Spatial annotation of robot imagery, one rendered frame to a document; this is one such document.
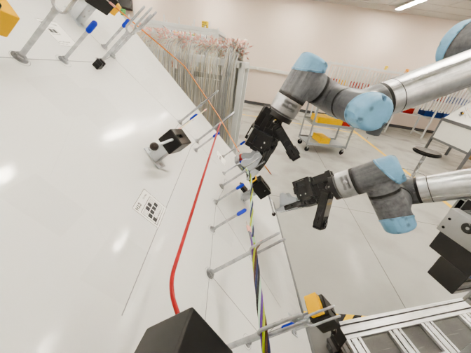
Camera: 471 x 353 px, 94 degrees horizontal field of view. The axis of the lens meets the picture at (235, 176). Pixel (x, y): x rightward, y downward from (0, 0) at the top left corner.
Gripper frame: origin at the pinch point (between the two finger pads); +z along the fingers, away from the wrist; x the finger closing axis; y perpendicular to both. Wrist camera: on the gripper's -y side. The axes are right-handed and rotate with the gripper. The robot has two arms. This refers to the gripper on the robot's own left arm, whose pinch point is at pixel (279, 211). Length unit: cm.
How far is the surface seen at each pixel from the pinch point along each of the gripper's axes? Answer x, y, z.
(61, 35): 59, 34, 1
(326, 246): -155, -28, 43
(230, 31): -439, 665, 229
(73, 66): 58, 26, 0
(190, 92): -4, 75, 35
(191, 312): 56, -11, -21
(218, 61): -6, 79, 14
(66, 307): 60, -9, -10
